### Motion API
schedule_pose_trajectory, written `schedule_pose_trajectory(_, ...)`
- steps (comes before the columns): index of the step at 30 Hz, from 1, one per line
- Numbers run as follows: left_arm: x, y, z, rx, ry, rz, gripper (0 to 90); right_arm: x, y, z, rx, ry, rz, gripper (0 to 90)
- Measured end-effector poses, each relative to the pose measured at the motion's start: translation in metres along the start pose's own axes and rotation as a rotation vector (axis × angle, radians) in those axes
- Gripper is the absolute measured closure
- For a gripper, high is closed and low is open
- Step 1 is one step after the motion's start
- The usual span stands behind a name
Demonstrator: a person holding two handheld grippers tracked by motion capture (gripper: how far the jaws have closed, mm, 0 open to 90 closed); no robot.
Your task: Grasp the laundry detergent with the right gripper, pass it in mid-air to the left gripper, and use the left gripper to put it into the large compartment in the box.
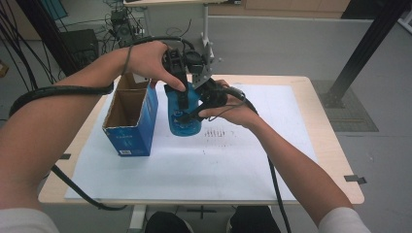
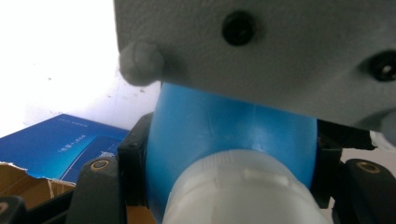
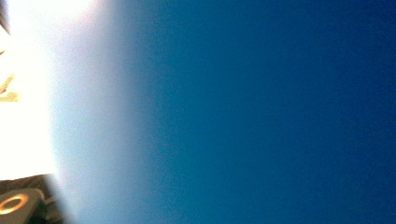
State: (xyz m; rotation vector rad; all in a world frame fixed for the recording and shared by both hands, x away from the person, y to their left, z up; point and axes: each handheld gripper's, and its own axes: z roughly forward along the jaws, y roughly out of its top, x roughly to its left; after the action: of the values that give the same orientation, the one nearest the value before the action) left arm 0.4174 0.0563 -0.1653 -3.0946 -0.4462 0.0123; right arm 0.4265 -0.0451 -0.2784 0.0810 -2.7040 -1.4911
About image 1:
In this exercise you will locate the black computer tower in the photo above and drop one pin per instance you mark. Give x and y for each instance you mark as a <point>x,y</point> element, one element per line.
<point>81,47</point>

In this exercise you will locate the black tape strip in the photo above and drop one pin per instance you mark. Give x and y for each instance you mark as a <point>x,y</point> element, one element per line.
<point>354,179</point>
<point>65,156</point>

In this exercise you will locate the grey electronic device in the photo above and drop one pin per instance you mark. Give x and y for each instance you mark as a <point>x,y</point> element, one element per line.
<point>124,27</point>

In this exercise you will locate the white table leg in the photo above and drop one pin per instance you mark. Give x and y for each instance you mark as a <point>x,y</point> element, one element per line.
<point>137,220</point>

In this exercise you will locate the black tape cross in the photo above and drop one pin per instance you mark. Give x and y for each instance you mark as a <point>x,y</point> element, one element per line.
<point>201,212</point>

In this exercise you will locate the person's right hand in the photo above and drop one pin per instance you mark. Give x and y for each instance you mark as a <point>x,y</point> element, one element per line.
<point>238,111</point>

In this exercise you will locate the blue cardboard box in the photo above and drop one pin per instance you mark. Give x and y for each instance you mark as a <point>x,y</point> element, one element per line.
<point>136,136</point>

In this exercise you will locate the grey ribbed floor mat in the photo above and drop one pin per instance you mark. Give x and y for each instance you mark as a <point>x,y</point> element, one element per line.
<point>350,110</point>

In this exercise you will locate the dark stand post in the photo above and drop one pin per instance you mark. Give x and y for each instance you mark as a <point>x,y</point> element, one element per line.
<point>48,35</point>

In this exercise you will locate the blue bottle with white cap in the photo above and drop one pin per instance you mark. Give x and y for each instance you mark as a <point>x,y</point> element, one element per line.
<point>186,127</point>

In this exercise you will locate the person's leg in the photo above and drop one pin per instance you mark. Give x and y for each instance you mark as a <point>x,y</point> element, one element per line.
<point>165,225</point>
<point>252,221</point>

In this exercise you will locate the white left sleeve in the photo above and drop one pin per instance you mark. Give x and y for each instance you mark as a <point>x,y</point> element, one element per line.
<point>26,221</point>

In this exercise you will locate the person's left hand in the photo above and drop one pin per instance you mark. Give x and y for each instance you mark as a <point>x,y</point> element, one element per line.
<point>147,61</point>

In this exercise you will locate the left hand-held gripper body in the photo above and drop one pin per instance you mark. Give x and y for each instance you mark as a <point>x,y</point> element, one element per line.
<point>176,61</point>

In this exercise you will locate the white paper sheet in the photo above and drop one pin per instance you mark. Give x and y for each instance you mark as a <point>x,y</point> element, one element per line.
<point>194,174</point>

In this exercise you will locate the white sleeve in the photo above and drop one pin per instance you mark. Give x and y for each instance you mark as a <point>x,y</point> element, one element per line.
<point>26,221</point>
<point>343,221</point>

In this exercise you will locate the white right sleeve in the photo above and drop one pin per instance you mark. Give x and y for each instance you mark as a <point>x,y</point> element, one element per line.
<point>343,221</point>

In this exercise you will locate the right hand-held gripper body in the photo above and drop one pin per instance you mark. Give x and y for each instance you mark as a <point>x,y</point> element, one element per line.
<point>212,95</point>

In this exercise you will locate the black metal stand post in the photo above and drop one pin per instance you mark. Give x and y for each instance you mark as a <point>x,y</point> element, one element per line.
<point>362,48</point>

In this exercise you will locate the white desk leg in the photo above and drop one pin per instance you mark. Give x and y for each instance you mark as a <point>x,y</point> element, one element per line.
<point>206,29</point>

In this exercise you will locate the person's right leg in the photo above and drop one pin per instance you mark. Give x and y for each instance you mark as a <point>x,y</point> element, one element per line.
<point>252,221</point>

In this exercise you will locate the person's left leg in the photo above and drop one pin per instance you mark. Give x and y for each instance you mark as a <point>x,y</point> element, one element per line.
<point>165,225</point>

